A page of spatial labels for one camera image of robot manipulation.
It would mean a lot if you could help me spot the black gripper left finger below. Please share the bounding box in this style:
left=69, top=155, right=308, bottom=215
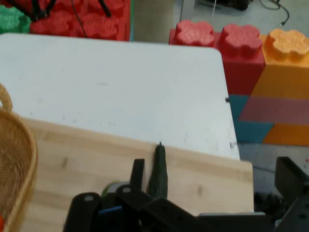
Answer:
left=63, top=158, right=155, bottom=232

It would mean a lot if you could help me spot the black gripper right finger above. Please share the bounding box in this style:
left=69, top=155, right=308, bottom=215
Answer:
left=275, top=156, right=309, bottom=232

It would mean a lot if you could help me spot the dark green toy cucumber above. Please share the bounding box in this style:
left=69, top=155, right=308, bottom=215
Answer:
left=147, top=142, right=169, bottom=200

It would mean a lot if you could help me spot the wooden cutting board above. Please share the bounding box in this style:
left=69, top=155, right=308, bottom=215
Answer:
left=20, top=117, right=254, bottom=232

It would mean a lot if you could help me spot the orange foam building block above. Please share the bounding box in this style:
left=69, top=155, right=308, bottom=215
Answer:
left=251, top=29, right=309, bottom=99
left=263, top=123, right=309, bottom=146

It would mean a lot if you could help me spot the teal foam building block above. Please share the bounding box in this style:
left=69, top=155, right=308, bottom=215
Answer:
left=228, top=95, right=275, bottom=144

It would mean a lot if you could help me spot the pink foam building block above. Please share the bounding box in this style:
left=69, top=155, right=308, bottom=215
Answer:
left=239, top=96, right=309, bottom=125

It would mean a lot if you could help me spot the woven wicker basket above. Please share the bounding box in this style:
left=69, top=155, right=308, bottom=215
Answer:
left=0, top=83, right=39, bottom=232

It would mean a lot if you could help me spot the red foam building block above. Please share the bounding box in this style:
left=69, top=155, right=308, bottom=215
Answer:
left=169, top=20, right=266, bottom=96
left=30, top=0, right=131, bottom=42

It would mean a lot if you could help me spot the green foam building block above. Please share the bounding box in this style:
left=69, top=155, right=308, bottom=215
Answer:
left=0, top=5, right=31, bottom=34

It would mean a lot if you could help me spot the black cable with plug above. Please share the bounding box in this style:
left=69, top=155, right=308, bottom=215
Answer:
left=259, top=0, right=290, bottom=27

